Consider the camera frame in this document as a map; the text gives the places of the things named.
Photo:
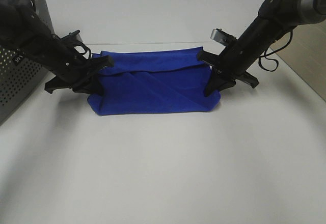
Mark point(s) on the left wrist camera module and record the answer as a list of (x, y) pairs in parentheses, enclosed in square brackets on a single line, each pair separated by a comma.
[(72, 39)]

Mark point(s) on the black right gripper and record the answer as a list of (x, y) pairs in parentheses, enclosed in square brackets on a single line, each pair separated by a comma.
[(232, 63)]

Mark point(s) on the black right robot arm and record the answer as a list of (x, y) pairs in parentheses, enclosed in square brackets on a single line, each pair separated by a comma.
[(275, 19)]

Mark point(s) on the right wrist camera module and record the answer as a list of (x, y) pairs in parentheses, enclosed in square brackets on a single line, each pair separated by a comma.
[(221, 37)]

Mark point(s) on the blue microfibre towel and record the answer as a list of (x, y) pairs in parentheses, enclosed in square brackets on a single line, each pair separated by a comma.
[(158, 82)]

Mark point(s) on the grey perforated laundry basket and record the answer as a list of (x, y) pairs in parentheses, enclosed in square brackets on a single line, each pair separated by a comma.
[(20, 76)]

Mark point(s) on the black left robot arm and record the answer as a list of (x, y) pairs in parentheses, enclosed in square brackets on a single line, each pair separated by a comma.
[(13, 33)]

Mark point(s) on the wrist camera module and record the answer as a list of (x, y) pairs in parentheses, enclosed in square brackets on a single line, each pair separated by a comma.
[(221, 37), (72, 39)]

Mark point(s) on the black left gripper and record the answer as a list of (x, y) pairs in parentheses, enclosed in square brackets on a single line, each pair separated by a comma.
[(71, 69)]

